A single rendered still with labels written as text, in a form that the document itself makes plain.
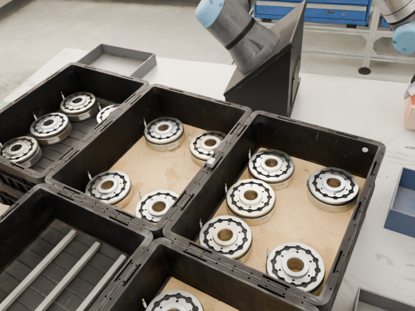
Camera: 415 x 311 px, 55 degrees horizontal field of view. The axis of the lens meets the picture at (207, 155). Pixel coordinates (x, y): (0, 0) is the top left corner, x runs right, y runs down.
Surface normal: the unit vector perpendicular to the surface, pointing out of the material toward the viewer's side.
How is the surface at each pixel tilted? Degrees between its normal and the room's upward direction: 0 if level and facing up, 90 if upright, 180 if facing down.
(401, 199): 0
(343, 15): 90
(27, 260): 0
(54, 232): 0
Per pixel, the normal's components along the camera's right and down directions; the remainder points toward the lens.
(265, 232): -0.08, -0.73
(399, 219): -0.48, 0.62
